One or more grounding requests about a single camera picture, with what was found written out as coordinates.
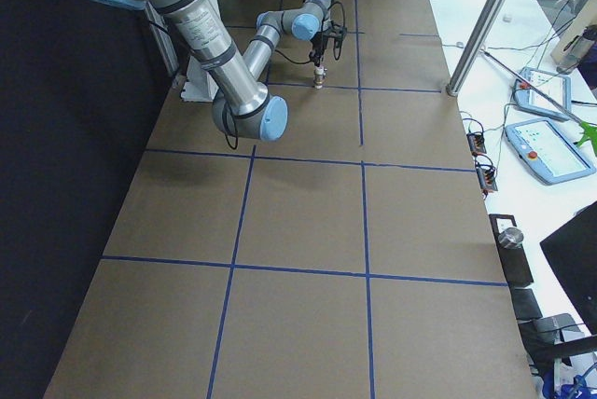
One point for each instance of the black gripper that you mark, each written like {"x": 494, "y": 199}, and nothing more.
{"x": 318, "y": 49}

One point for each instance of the silver pipe fitting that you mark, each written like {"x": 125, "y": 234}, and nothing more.
{"x": 319, "y": 71}

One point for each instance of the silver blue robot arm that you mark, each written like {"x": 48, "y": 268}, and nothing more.
{"x": 243, "y": 106}

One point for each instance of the lower blue teach pendant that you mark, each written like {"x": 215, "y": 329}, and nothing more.
{"x": 547, "y": 153}

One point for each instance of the blue teach pendant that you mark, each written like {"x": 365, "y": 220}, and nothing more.
{"x": 556, "y": 86}
{"x": 547, "y": 153}

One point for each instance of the upper blue teach pendant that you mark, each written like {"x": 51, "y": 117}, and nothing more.
{"x": 556, "y": 86}

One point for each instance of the silver cylinder weight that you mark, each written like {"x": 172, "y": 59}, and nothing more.
{"x": 510, "y": 238}

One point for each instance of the silver reacher grabber tool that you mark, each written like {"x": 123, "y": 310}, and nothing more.
{"x": 589, "y": 130}

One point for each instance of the black monitor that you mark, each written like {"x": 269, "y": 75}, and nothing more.
{"x": 571, "y": 253}

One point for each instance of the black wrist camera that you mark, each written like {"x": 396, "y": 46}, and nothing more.
{"x": 336, "y": 33}

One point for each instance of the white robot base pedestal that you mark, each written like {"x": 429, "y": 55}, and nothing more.
{"x": 200, "y": 86}

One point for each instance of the aluminium frame post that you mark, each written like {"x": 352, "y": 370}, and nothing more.
{"x": 473, "y": 45}

